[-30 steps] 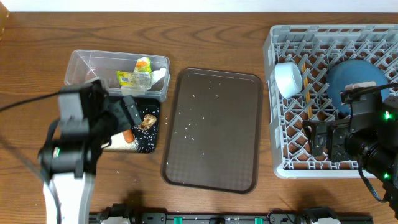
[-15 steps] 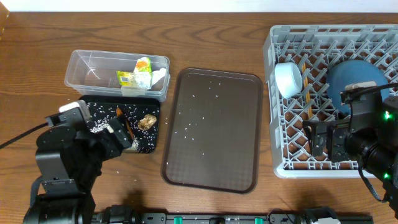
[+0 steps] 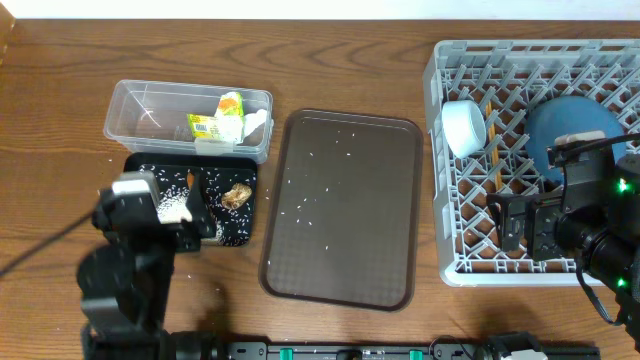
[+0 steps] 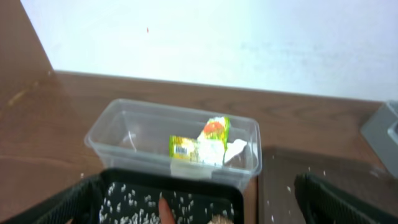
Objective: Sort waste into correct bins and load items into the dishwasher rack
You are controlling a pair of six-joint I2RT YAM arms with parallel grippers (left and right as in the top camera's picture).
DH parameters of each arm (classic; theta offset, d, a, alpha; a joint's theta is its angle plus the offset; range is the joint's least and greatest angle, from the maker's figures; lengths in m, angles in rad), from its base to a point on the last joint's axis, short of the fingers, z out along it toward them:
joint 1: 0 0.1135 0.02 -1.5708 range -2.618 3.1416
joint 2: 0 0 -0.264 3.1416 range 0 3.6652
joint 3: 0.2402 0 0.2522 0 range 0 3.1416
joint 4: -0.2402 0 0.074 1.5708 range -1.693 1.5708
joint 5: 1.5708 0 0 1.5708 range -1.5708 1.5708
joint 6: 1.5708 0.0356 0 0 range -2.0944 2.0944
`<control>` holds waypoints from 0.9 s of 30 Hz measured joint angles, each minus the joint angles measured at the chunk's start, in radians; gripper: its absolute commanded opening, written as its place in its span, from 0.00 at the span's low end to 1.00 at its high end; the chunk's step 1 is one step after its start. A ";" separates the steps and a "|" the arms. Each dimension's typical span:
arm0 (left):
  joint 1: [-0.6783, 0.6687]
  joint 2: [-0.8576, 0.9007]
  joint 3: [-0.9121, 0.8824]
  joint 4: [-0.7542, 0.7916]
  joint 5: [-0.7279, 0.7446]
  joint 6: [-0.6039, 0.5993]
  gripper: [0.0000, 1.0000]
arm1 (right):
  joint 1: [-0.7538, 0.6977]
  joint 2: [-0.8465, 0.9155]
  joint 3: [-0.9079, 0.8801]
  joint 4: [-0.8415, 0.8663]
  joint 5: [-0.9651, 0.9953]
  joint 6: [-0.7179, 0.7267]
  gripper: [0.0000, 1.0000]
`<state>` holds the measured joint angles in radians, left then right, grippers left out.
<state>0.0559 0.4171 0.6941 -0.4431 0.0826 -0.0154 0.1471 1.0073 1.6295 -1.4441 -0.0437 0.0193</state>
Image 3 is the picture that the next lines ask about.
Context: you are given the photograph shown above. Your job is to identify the grey plastic dishwasher rack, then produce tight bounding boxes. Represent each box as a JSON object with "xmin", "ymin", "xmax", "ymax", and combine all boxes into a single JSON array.
[{"xmin": 423, "ymin": 39, "xmax": 639, "ymax": 287}]

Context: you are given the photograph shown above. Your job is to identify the wooden chopstick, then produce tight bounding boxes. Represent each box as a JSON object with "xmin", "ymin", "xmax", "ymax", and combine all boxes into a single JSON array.
[
  {"xmin": 488, "ymin": 124, "xmax": 503, "ymax": 191},
  {"xmin": 485, "ymin": 102, "xmax": 500, "ymax": 192}
]

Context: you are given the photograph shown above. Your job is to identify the orange carrot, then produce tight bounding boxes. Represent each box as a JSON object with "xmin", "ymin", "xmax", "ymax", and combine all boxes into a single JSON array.
[{"xmin": 186, "ymin": 173, "xmax": 195, "ymax": 190}]

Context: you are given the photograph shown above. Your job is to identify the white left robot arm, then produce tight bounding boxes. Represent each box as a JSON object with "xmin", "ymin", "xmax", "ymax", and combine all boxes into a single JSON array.
[{"xmin": 76, "ymin": 171, "xmax": 226, "ymax": 360}]

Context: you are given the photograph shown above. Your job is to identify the light blue rice bowl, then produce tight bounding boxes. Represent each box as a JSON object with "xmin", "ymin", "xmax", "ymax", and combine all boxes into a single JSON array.
[{"xmin": 441, "ymin": 100, "xmax": 487, "ymax": 158}]

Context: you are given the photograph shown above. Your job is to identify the brown food scrap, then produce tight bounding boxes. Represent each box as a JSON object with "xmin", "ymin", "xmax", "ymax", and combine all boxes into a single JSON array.
[{"xmin": 221, "ymin": 183, "xmax": 253, "ymax": 210}]

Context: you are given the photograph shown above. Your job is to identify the black tray bin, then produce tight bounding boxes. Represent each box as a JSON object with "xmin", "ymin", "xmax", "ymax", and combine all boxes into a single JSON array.
[{"xmin": 124, "ymin": 152, "xmax": 257, "ymax": 247}]

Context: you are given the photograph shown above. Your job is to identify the yellow green wrapper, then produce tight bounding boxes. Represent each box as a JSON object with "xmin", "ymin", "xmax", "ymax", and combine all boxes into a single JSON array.
[{"xmin": 187, "ymin": 114, "xmax": 245, "ymax": 143}]

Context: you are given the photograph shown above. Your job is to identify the white napkin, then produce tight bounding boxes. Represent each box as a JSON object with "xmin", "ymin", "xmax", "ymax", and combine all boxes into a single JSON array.
[{"xmin": 242, "ymin": 109, "xmax": 268, "ymax": 146}]

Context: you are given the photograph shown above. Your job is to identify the brown serving tray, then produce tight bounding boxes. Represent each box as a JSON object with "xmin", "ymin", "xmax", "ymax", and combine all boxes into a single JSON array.
[{"xmin": 259, "ymin": 109, "xmax": 423, "ymax": 312}]

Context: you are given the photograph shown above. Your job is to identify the clear plastic bin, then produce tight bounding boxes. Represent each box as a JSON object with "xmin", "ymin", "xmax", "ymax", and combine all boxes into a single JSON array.
[{"xmin": 104, "ymin": 80, "xmax": 273, "ymax": 164}]

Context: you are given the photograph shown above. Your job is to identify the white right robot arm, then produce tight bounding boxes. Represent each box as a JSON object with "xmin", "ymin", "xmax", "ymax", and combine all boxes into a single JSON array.
[{"xmin": 486, "ymin": 154, "xmax": 639, "ymax": 342}]

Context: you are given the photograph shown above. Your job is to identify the orange white wrapper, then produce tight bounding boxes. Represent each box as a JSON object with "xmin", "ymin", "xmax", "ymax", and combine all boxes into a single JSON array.
[{"xmin": 215, "ymin": 91, "xmax": 244, "ymax": 117}]

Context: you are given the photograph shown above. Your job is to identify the pile of white rice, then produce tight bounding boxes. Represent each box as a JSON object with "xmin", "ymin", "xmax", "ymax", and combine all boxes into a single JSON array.
[{"xmin": 138, "ymin": 164, "xmax": 257, "ymax": 247}]

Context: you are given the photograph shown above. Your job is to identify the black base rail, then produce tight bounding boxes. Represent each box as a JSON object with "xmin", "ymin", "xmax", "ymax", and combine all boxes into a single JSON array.
[{"xmin": 164, "ymin": 329, "xmax": 601, "ymax": 360}]

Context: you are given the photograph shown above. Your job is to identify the blue plate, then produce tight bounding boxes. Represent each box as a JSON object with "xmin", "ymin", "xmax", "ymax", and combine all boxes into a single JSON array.
[{"xmin": 523, "ymin": 95, "xmax": 628, "ymax": 184}]

